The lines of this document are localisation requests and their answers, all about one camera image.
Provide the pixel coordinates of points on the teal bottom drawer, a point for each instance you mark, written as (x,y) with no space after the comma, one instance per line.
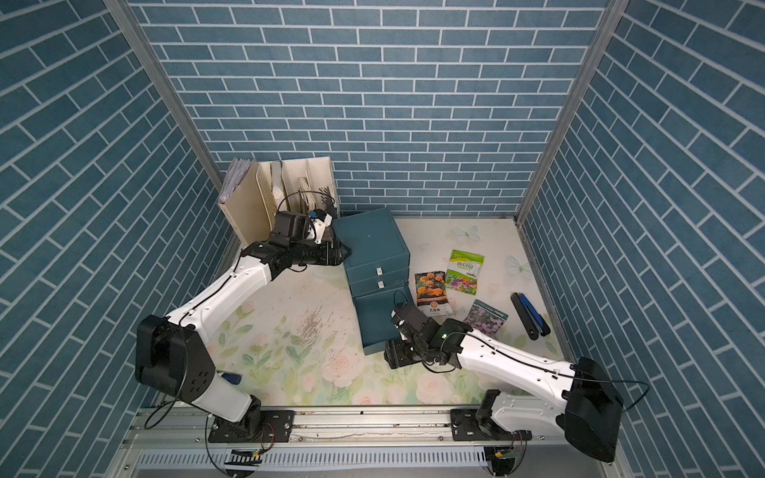
(374,313)

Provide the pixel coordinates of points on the orange marigold seed bag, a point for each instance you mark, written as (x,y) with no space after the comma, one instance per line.
(431,296)

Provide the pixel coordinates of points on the purple folder stack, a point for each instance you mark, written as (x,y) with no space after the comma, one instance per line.
(237,170)

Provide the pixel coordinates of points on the purple flower seed bag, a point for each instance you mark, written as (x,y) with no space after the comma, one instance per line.
(486,319)

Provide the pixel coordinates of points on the green flower seed bag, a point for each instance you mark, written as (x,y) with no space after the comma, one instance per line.
(463,271)

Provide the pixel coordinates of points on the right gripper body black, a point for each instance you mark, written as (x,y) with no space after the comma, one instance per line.
(423,350)

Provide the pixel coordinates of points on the teal drawer cabinet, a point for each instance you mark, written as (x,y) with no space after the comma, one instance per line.
(379,257)

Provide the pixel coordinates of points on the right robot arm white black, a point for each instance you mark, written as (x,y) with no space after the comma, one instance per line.
(579,400)

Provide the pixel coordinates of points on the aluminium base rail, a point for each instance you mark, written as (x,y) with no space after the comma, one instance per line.
(363,441)

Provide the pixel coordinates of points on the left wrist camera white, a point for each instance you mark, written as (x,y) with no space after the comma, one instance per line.
(319,222)

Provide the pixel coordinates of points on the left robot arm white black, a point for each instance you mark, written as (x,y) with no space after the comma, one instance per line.
(171,355)

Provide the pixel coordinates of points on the white file organizer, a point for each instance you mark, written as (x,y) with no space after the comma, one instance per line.
(294,185)

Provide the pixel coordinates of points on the blue cylinder can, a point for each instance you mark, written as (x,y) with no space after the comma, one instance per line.
(234,379)

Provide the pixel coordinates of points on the blue marker pen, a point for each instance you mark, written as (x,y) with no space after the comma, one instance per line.
(534,324)

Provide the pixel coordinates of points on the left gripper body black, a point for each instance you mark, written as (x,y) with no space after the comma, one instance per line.
(309,253)

